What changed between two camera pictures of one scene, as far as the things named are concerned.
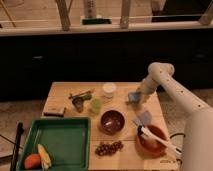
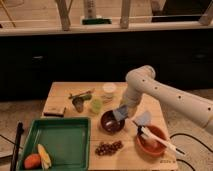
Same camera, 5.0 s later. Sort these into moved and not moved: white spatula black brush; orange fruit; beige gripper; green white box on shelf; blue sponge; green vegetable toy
Moved: beige gripper; blue sponge
Not moved: green vegetable toy; white spatula black brush; orange fruit; green white box on shelf
